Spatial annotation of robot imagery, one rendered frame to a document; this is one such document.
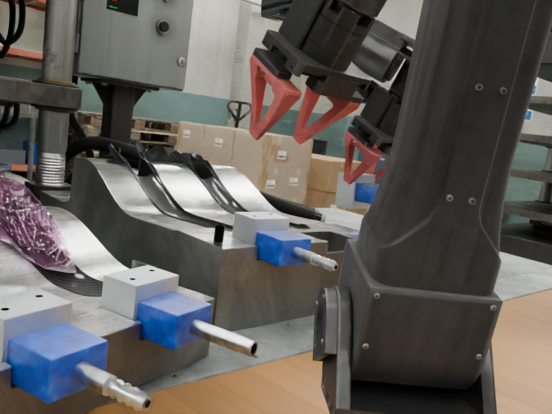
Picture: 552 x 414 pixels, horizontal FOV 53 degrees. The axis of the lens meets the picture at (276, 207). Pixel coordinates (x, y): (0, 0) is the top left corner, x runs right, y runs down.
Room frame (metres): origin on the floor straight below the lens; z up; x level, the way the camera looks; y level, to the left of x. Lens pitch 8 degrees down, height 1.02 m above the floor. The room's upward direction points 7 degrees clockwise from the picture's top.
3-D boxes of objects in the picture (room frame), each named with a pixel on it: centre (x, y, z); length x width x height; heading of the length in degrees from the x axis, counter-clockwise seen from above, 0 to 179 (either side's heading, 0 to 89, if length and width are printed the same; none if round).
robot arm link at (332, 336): (0.28, -0.08, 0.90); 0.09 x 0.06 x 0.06; 96
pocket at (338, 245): (0.67, -0.07, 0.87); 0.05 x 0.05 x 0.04; 43
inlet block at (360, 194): (0.85, -0.15, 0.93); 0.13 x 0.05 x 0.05; 43
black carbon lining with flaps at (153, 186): (0.78, 0.12, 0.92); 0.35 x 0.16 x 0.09; 43
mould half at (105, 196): (0.80, 0.12, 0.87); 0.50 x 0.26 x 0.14; 43
